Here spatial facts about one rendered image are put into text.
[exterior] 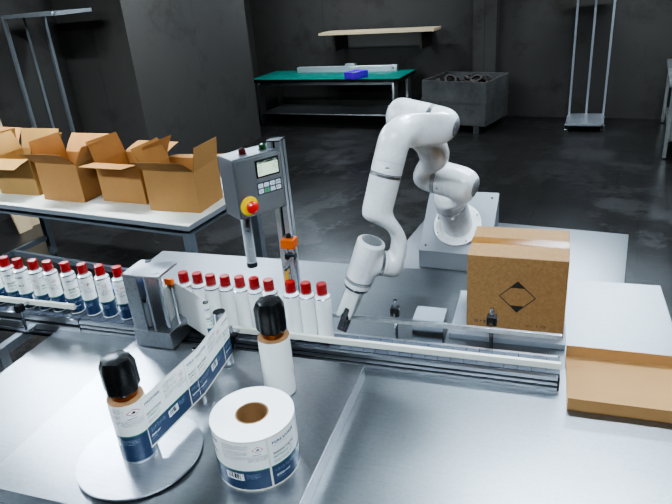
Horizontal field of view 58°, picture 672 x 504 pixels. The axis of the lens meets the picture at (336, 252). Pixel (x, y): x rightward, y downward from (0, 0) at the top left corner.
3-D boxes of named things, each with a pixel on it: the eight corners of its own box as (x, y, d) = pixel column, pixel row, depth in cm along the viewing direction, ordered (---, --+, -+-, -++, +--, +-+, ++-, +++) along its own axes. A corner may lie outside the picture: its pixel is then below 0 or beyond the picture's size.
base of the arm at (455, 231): (427, 238, 247) (418, 218, 232) (444, 199, 252) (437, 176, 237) (471, 252, 239) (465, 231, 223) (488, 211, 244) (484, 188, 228)
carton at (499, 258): (466, 328, 201) (467, 254, 190) (475, 294, 222) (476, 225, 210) (563, 338, 191) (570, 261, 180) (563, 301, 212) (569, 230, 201)
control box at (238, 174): (226, 213, 193) (216, 155, 185) (271, 199, 202) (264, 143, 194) (241, 221, 185) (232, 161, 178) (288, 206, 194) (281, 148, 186)
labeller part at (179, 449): (48, 490, 146) (47, 486, 145) (126, 407, 172) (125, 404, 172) (160, 515, 136) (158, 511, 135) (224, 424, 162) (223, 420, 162)
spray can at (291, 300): (286, 340, 198) (278, 284, 189) (291, 331, 202) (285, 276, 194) (301, 342, 196) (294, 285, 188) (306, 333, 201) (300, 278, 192)
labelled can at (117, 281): (118, 320, 218) (105, 269, 210) (127, 313, 223) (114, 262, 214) (130, 321, 217) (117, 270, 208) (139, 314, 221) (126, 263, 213)
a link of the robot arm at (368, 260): (372, 271, 187) (344, 267, 185) (385, 235, 181) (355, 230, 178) (378, 287, 180) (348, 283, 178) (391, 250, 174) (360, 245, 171)
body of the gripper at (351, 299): (351, 270, 188) (341, 299, 194) (341, 286, 180) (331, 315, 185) (373, 279, 187) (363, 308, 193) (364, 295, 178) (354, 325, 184)
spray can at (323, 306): (316, 343, 195) (310, 286, 186) (321, 334, 199) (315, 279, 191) (332, 344, 193) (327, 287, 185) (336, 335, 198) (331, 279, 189)
